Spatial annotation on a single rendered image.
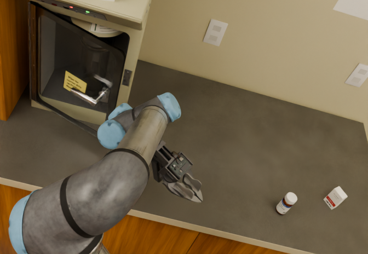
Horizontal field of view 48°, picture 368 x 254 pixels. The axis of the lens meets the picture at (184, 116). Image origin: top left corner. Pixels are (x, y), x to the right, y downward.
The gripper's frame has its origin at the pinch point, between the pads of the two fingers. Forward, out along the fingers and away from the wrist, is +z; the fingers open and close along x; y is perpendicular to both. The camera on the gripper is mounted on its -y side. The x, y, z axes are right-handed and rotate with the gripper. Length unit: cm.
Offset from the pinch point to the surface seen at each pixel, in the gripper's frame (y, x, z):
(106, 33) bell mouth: 8, 12, -54
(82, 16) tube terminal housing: 12, 8, -60
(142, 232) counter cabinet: -34.4, -10.0, -1.3
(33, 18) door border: 7, -1, -69
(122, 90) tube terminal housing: -8.3, 10.8, -40.4
